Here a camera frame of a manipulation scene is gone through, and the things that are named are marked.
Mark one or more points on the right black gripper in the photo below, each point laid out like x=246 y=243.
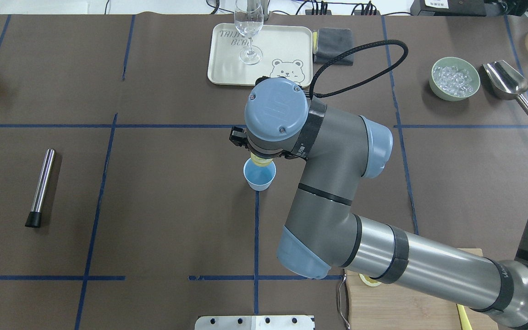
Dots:
x=238 y=137

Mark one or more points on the steel muddler black tip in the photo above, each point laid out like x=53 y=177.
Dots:
x=34 y=218

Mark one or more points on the yellow lemon slice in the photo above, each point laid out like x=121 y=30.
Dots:
x=259 y=161

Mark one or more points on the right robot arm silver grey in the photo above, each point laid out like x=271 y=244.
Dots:
x=321 y=230

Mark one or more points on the light blue plastic cup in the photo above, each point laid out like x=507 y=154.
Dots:
x=259 y=178

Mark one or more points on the cream bear serving tray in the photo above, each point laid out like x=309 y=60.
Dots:
x=287 y=52

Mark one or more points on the grey folded cloth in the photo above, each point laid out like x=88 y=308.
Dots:
x=331 y=42

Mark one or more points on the clear wine glass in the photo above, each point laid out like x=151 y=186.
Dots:
x=249 y=19

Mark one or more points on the green bowl of ice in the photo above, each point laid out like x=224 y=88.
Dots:
x=454 y=79

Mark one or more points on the metal ice scoop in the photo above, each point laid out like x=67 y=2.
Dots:
x=507 y=82

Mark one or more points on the yellow plastic knife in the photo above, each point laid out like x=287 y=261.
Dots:
x=463 y=317

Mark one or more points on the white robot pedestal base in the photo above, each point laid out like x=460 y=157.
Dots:
x=256 y=322

